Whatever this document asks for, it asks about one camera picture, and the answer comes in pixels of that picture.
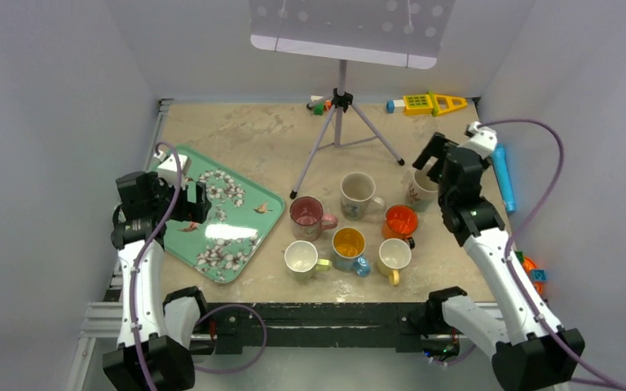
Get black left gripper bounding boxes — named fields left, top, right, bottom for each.
left=146, top=171, right=209, bottom=223

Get blue toy flashlight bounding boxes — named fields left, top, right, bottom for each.
left=492, top=144, right=516, bottom=214

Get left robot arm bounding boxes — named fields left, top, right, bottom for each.
left=102, top=171, right=211, bottom=390

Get small toy blocks pile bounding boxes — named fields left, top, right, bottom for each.
left=515, top=251, right=548, bottom=296

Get blue white toy block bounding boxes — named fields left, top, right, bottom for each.
left=386, top=99, right=405, bottom=114

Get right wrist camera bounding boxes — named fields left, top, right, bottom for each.
left=459, top=121, right=498, bottom=159

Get yellow mug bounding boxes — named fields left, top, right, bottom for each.
left=376, top=239, right=412, bottom=287

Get white music stand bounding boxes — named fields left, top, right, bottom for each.
left=248, top=0, right=456, bottom=200

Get cream coral shell mug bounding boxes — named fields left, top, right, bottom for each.
left=405, top=168, right=439, bottom=213

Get pink skull mug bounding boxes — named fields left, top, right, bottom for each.
left=289, top=196, right=339, bottom=241

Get yellow toy grid block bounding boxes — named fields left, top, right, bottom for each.
left=403, top=94, right=434, bottom=116

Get yellow green toy ramp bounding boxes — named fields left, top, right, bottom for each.
left=428, top=91, right=469, bottom=117

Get lime green mug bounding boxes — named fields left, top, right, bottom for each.
left=284, top=240, right=333, bottom=281

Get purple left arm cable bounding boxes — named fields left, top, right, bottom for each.
left=129, top=141, right=184, bottom=391

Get blue butterfly mug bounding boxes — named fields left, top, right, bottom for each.
left=332, top=227, right=371, bottom=278

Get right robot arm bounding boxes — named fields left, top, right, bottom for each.
left=412, top=130, right=585, bottom=390

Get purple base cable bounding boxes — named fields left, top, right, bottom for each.
left=191, top=303, right=268, bottom=375

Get orange mug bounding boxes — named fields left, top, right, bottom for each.
left=381, top=204, right=418, bottom=250

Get green floral tray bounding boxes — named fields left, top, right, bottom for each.
left=164, top=145, right=286, bottom=283

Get cream dragon mug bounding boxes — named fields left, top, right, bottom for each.
left=340, top=172, right=386, bottom=221

